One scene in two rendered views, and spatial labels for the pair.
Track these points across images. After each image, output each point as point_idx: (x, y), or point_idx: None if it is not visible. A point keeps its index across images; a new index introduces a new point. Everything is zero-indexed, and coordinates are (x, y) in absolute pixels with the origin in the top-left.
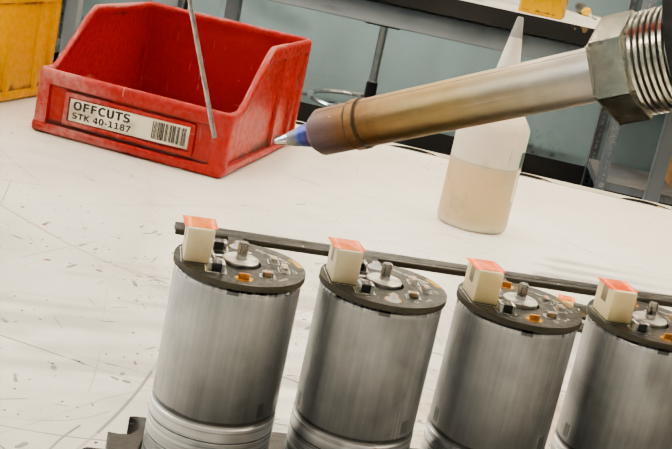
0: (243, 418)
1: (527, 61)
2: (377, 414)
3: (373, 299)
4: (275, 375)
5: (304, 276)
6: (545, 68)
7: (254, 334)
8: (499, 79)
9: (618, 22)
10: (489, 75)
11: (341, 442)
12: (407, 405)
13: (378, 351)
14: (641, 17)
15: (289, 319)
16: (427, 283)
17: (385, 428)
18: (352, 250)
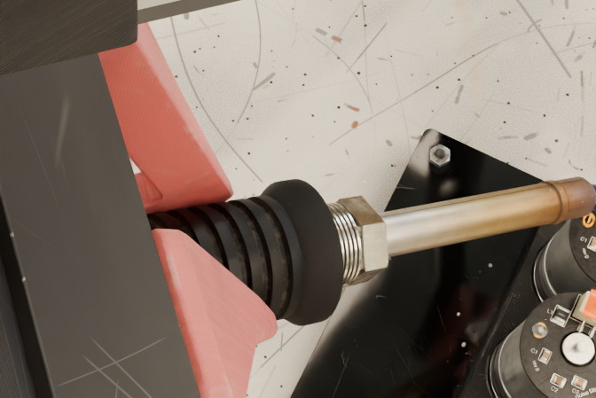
0: (546, 260)
1: (427, 214)
2: (506, 345)
3: (541, 311)
4: (560, 277)
5: (592, 277)
6: (401, 209)
7: (562, 238)
8: (434, 203)
9: (358, 214)
10: (446, 203)
11: (513, 331)
12: (506, 371)
13: (521, 326)
14: (340, 214)
15: (573, 271)
16: (575, 396)
17: (502, 355)
18: (585, 302)
